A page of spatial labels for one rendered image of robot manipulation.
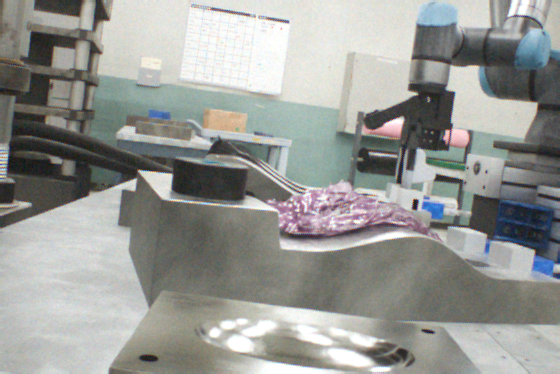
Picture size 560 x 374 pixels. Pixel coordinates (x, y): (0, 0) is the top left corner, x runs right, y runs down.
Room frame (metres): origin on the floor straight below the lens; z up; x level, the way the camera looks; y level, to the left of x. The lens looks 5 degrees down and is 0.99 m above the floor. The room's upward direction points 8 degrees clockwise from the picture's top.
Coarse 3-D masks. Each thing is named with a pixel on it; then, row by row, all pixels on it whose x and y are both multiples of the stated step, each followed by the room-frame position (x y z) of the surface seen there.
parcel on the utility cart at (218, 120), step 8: (208, 112) 6.96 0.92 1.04; (216, 112) 6.91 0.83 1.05; (224, 112) 6.94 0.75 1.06; (232, 112) 6.97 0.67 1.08; (208, 120) 6.92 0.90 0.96; (216, 120) 6.91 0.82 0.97; (224, 120) 6.94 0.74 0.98; (232, 120) 6.97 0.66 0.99; (240, 120) 7.00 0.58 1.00; (208, 128) 6.90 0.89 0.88; (216, 128) 6.92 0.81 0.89; (224, 128) 6.94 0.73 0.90; (232, 128) 6.97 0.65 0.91; (240, 128) 7.00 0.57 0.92
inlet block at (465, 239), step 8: (448, 232) 0.97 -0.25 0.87; (456, 232) 0.95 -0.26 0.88; (464, 232) 0.93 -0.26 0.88; (472, 232) 0.93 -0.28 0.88; (448, 240) 0.96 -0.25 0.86; (456, 240) 0.94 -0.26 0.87; (464, 240) 0.92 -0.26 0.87; (472, 240) 0.93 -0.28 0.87; (480, 240) 0.93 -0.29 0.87; (488, 240) 0.97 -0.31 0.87; (456, 248) 0.94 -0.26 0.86; (464, 248) 0.92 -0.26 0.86; (472, 248) 0.93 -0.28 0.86; (480, 248) 0.93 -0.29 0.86; (488, 248) 0.94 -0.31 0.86
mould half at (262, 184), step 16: (224, 160) 1.04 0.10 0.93; (240, 160) 1.05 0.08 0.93; (256, 176) 1.05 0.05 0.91; (272, 176) 1.09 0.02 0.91; (128, 192) 1.04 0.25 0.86; (256, 192) 1.05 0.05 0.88; (272, 192) 1.05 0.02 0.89; (288, 192) 1.05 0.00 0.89; (368, 192) 1.29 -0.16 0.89; (128, 208) 1.04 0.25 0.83; (128, 224) 1.04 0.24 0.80
